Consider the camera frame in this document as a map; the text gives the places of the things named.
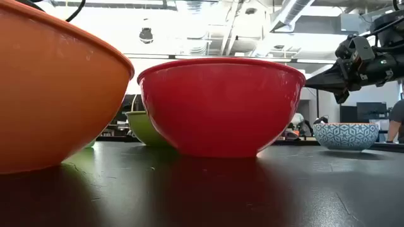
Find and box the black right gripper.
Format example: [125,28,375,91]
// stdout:
[304,33,404,105]

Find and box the blue white patterned ceramic bowl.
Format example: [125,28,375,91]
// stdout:
[312,122,380,151]

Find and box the green plastic bowl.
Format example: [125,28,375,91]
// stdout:
[125,110,171,148]

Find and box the large orange plastic bowl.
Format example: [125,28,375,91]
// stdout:
[0,0,136,175]

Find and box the black computer monitor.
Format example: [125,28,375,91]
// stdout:
[356,101,388,124]

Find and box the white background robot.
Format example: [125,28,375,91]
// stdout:
[285,112,314,140]

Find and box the person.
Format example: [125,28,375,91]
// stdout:
[386,98,404,144]

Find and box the long ceiling light strip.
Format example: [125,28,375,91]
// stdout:
[124,53,337,64]

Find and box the large red plastic bowl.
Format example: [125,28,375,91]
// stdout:
[136,57,307,158]

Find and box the black ceiling dome fixture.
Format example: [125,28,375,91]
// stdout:
[138,27,155,45]

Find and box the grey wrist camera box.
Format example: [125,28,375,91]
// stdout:
[349,35,377,66]

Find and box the silver ceiling air duct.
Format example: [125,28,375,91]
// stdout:
[270,0,316,33]

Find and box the black hanging cable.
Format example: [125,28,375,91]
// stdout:
[64,0,87,23]

